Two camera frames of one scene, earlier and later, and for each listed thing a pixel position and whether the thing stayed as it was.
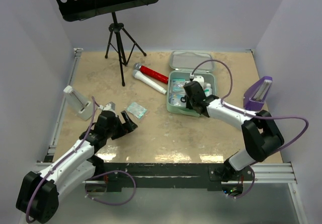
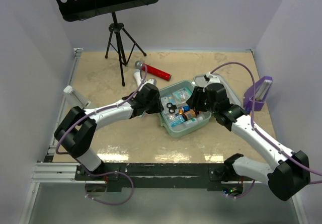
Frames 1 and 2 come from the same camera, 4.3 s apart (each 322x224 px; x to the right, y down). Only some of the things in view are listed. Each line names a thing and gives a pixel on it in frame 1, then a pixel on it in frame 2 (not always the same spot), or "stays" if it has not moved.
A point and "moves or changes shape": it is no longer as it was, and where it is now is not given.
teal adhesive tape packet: [178, 81] → [181, 95]
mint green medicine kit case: [182, 64] → [181, 113]
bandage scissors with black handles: [184, 97] → [172, 107]
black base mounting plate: [129, 176] stays
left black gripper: [126, 128] → [158, 108]
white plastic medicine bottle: [208, 91] moves or changes shape
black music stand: [76, 0] stays
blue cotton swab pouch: [175, 99] → [178, 119]
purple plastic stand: [256, 93] stays
